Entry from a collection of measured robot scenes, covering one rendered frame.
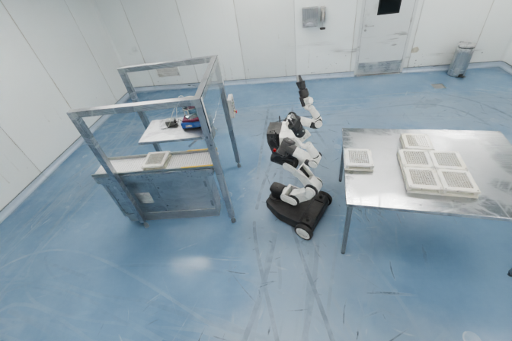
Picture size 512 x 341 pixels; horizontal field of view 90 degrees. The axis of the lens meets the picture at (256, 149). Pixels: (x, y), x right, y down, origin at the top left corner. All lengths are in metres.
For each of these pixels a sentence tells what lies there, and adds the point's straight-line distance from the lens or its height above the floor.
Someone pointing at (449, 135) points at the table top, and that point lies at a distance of 3.26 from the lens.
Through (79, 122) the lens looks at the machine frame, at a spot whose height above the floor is 1.56.
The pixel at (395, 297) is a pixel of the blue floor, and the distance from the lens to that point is 2.90.
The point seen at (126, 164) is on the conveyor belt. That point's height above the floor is 0.86.
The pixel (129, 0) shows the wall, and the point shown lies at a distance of 6.66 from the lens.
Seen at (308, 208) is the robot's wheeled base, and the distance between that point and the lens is 3.02.
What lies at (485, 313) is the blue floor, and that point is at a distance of 3.12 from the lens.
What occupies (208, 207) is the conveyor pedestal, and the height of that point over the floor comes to 0.18.
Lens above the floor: 2.58
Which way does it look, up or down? 38 degrees down
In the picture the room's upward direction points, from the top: 9 degrees counter-clockwise
